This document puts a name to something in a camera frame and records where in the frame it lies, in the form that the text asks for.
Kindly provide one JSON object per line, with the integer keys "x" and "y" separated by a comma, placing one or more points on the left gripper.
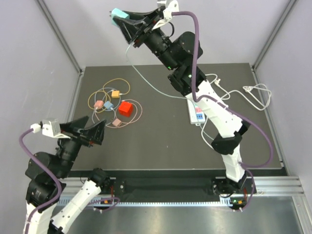
{"x": 94, "y": 134}

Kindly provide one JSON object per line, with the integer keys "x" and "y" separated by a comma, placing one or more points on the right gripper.
{"x": 140, "y": 29}

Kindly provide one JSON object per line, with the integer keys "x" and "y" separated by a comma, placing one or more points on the teal usb charger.
{"x": 118, "y": 13}

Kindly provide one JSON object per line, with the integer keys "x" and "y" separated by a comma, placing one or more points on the pink usb charger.
{"x": 98, "y": 104}

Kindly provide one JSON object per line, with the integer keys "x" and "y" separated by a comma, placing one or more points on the dusty pink plug adapter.
{"x": 116, "y": 122}

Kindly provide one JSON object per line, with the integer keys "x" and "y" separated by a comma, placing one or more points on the light blue usb charger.
{"x": 108, "y": 106}

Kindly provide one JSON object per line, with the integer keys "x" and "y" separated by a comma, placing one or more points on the red cube socket adapter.
{"x": 125, "y": 109}

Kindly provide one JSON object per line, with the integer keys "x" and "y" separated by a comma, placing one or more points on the yellow usb charger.
{"x": 115, "y": 94}

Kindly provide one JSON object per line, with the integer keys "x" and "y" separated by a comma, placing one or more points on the white power strip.
{"x": 196, "y": 115}

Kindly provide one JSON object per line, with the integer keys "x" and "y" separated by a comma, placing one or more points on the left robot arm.
{"x": 45, "y": 171}

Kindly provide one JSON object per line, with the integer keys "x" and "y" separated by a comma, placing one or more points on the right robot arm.
{"x": 180, "y": 56}

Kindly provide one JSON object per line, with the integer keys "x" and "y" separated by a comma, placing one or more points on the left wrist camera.
{"x": 49, "y": 127}

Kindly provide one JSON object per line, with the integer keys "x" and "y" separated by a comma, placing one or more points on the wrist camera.
{"x": 49, "y": 127}
{"x": 170, "y": 7}

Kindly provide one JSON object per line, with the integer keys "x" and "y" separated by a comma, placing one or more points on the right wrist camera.
{"x": 170, "y": 7}

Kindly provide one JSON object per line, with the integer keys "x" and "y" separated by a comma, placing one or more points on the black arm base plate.
{"x": 205, "y": 185}

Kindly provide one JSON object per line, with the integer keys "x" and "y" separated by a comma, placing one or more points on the left aluminium frame post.
{"x": 58, "y": 33}

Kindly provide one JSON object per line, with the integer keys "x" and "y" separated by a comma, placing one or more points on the aluminium frame post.
{"x": 273, "y": 34}
{"x": 58, "y": 33}

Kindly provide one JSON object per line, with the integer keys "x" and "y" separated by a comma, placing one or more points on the right aluminium frame post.
{"x": 273, "y": 34}

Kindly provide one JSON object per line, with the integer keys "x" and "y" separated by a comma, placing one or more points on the aluminium front rail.
{"x": 264, "y": 185}

